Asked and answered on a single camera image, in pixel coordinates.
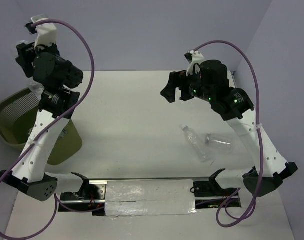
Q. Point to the clear bottle without cap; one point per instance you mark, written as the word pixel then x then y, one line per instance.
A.
pixel 219 142

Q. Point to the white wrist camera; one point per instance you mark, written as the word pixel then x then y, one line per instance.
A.
pixel 195 59
pixel 46 35

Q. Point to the silver taped panel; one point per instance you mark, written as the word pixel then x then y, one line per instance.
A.
pixel 149 198

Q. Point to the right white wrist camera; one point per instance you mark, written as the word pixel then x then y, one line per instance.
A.
pixel 195 59

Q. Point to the olive green mesh bin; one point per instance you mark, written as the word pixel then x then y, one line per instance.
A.
pixel 18 114

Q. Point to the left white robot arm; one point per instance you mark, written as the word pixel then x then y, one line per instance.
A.
pixel 28 175

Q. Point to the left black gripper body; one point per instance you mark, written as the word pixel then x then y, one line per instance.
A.
pixel 53 49

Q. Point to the clear bottle white cap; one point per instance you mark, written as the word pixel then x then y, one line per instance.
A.
pixel 193 139

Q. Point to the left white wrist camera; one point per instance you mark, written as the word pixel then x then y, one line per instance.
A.
pixel 46 35

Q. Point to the clear crushed plastic bottle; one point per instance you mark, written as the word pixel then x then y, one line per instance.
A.
pixel 30 131

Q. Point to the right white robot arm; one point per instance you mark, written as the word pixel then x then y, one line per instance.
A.
pixel 270 167

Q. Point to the black mounting rail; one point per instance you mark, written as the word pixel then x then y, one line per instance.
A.
pixel 206 197

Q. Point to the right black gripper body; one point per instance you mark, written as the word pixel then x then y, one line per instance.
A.
pixel 200 91

